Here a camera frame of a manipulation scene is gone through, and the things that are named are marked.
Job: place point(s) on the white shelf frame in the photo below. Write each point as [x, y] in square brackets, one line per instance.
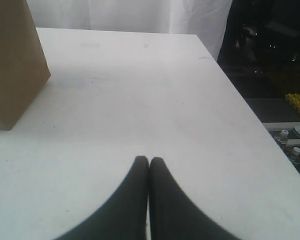
[293, 136]

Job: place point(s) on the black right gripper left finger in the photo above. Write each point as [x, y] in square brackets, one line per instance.
[123, 216]

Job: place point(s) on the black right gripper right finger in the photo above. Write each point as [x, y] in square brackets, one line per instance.
[173, 216]

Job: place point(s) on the white backdrop sheet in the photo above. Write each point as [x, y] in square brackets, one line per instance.
[205, 18]

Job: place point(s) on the dark equipment beyond table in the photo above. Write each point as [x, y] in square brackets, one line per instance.
[260, 54]

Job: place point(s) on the brown paper shopping bag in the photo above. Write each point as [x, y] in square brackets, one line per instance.
[23, 66]

